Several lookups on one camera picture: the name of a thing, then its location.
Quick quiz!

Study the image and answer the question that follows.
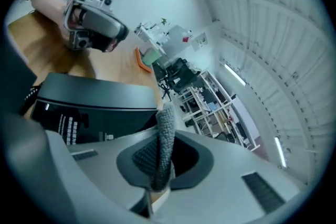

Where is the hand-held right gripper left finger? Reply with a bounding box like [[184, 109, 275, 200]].
[[45, 127, 159, 220]]

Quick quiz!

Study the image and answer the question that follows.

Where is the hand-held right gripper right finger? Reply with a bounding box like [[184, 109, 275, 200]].
[[151, 130, 301, 221]]

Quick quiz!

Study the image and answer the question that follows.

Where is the grey knitted cloth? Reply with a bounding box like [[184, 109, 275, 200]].
[[150, 102, 176, 191]]

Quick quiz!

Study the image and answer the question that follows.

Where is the black desk phone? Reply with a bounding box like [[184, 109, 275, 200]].
[[29, 72, 159, 145]]

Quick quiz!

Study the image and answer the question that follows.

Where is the person's left forearm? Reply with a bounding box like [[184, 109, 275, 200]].
[[27, 0, 72, 38]]

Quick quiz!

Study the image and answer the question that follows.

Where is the orange tray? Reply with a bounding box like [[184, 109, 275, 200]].
[[134, 47, 152, 73]]

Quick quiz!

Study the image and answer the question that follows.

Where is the white cluttered table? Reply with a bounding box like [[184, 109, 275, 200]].
[[134, 22, 169, 55]]

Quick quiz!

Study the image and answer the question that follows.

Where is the pale green container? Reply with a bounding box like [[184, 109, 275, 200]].
[[141, 47, 162, 66]]

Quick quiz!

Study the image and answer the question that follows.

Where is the white storage shelf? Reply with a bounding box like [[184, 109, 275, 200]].
[[178, 70, 259, 152]]

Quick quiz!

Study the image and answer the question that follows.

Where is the white ceiling light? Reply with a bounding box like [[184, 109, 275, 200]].
[[223, 62, 247, 87], [274, 136, 287, 168]]

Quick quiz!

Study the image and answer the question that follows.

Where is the white partition panel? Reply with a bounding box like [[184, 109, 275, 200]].
[[162, 25, 195, 60]]

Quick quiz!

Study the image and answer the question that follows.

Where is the black office chair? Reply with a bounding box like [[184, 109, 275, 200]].
[[152, 58, 202, 101]]

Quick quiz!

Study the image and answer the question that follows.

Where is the black coiled phone cord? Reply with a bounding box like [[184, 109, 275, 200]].
[[17, 83, 41, 116]]

